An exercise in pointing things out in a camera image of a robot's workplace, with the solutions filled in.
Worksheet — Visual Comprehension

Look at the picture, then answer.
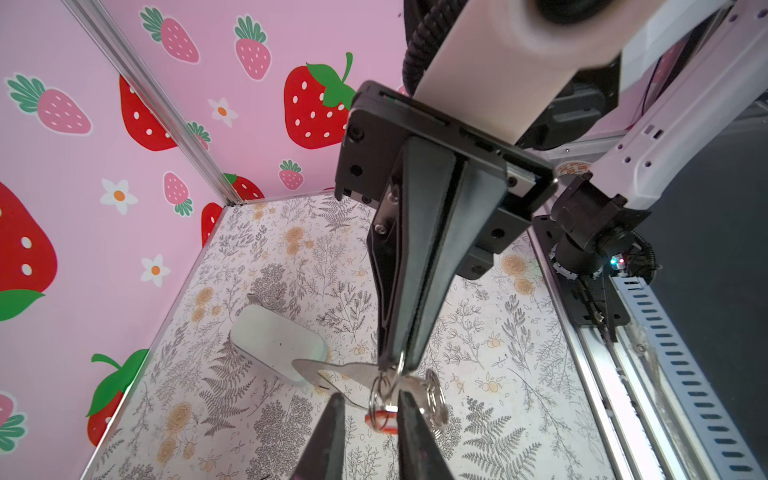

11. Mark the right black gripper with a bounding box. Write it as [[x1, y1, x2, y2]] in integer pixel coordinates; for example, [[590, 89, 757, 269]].
[[334, 81, 557, 372]]

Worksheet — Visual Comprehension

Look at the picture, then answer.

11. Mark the aluminium extrusion rail frame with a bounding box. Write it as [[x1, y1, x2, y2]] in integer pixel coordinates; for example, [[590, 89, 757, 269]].
[[529, 225, 766, 479]]

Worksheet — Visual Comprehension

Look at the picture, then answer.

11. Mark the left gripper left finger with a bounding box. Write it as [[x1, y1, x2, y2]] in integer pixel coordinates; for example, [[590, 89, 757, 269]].
[[290, 393, 346, 480]]

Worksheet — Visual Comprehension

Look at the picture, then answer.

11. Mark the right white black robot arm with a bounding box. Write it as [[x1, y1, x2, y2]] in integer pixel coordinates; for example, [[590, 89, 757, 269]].
[[335, 1, 767, 374]]

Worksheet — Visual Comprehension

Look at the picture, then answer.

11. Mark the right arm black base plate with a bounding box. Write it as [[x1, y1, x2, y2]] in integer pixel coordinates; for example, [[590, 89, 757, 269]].
[[533, 215, 630, 342]]

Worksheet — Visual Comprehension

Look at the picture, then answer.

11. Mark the key with red tag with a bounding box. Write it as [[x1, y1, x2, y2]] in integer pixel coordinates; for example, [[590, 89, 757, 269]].
[[365, 374, 432, 435]]

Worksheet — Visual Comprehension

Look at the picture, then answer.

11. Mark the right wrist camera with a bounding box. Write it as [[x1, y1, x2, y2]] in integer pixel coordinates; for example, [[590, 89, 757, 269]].
[[413, 1, 661, 144]]

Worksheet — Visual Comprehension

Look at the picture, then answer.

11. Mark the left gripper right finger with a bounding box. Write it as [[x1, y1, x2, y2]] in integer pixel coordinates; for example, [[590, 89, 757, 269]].
[[397, 390, 454, 480]]

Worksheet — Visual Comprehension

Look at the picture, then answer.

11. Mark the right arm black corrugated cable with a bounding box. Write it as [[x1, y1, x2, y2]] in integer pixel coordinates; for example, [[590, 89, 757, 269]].
[[400, 0, 469, 97]]

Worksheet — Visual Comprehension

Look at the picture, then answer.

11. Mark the pale green oblong case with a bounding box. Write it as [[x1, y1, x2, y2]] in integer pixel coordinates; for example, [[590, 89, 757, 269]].
[[230, 305, 328, 383]]

